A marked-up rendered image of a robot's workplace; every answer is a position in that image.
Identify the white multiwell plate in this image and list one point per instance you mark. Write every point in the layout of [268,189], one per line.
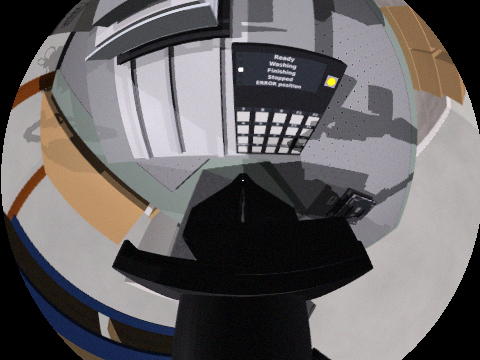
[214,5]

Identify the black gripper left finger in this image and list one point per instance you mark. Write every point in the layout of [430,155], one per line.
[226,204]

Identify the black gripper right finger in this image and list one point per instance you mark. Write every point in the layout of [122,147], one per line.
[262,206]

